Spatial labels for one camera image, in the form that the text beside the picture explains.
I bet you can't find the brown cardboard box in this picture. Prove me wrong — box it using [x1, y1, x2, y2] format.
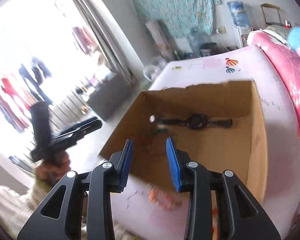
[100, 80, 268, 202]

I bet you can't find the pink floral blanket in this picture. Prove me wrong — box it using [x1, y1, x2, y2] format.
[247, 29, 300, 181]

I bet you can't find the grey curtain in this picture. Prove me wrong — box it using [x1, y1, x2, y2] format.
[73, 0, 136, 86]

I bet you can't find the pink orange bead bracelet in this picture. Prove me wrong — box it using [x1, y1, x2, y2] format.
[147, 187, 182, 210]

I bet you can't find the pink strap smartwatch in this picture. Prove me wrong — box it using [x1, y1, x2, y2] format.
[149, 114, 233, 130]

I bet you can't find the wooden chair frame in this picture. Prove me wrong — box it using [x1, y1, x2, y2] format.
[260, 3, 283, 27]

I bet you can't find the dark grey cabinet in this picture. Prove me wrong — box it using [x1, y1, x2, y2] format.
[87, 73, 133, 121]

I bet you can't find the rolled floral paper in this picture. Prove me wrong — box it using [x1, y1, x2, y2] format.
[146, 21, 175, 62]

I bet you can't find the teal floral hanging cloth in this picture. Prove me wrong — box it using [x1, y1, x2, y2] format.
[132, 0, 222, 38]

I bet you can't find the white fluffy blanket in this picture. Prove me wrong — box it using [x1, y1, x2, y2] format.
[0, 179, 128, 240]

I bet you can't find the white plastic bag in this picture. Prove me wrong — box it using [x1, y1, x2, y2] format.
[143, 56, 167, 82]

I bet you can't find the blue water jug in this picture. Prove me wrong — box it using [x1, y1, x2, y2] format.
[227, 1, 250, 28]

